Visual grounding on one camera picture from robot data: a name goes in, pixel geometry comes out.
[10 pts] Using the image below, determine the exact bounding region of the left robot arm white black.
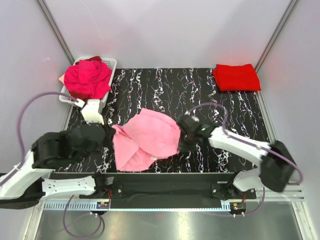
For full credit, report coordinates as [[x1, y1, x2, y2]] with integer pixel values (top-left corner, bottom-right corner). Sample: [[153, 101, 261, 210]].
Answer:
[[0, 123, 116, 210]]

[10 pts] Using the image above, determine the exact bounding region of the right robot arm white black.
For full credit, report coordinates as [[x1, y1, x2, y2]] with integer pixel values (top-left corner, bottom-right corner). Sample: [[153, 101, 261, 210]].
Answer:
[[177, 114, 296, 199]]

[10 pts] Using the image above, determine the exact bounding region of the white plastic basket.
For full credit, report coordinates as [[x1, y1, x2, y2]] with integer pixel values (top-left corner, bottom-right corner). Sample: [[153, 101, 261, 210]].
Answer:
[[61, 56, 117, 108]]

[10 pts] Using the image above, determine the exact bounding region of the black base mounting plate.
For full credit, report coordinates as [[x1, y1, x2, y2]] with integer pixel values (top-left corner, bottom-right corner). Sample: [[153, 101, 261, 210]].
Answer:
[[93, 173, 256, 211]]

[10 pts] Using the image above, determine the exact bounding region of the light pink t shirt in basket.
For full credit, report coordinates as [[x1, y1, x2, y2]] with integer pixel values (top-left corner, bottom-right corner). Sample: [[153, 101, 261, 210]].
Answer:
[[58, 74, 65, 83]]

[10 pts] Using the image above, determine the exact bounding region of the crumpled magenta t shirt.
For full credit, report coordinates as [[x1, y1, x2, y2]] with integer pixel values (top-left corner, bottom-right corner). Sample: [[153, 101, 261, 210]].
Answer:
[[63, 60, 112, 102]]

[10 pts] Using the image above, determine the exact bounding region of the folded red t shirt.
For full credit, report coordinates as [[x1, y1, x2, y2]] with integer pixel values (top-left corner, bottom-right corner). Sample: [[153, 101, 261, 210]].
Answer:
[[212, 64, 261, 92]]

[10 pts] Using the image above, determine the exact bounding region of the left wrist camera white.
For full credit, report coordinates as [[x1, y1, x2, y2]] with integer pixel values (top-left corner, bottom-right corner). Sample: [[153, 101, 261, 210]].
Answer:
[[74, 98, 105, 125]]

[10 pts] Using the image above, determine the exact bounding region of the aluminium rail front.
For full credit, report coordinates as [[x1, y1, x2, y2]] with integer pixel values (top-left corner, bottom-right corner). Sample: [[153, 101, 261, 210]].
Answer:
[[42, 181, 304, 212]]

